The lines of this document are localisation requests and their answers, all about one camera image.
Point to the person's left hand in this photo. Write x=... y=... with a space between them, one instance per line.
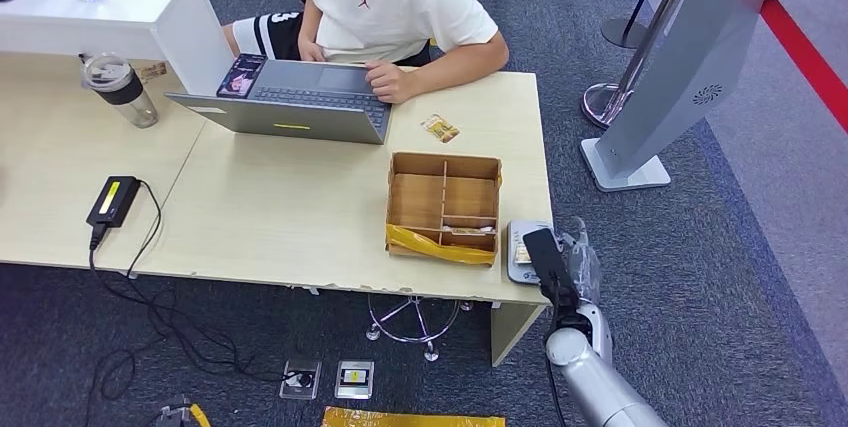
x=391 y=83

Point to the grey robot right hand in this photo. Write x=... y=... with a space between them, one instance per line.
x=586 y=272

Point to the person's right hand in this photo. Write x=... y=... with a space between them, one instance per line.
x=310 y=52

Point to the gold patterned key card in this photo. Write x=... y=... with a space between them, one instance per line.
x=472 y=230
x=440 y=128

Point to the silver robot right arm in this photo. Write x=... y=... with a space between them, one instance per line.
x=596 y=384

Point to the person's left forearm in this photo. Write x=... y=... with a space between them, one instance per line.
x=457 y=69

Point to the person's right forearm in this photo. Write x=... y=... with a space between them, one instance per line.
x=308 y=26

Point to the grey card reader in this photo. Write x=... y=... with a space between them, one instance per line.
x=517 y=232

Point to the person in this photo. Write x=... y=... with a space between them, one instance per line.
x=397 y=0

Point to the small tan card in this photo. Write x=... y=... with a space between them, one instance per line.
x=154 y=71

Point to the grey laptop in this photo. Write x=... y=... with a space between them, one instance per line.
x=311 y=109

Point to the black phone with pink picture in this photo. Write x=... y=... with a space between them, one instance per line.
x=240 y=76

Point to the beige desk leg panel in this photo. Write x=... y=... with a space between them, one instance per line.
x=513 y=334

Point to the wooden compartment box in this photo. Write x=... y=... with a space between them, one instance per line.
x=417 y=202

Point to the yellow tape strip on box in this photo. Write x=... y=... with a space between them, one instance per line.
x=430 y=248

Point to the chrome stool base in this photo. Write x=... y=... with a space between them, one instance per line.
x=430 y=350

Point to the clear tumbler with black band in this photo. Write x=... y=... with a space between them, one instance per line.
x=126 y=93

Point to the white raised counter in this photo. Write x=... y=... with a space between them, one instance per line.
x=119 y=13

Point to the yellow floor tape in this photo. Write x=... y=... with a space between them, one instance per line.
x=411 y=418

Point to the grey kiosk stand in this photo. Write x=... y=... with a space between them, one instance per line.
x=696 y=60

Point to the black power adapter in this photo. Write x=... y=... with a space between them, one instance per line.
x=112 y=202

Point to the steel floor socket yellow label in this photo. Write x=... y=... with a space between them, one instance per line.
x=354 y=379

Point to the steel floor socket with plug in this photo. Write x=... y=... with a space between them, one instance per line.
x=301 y=379

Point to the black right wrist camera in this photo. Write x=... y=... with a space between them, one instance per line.
x=546 y=262

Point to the chrome stanchion post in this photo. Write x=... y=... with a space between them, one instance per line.
x=609 y=102

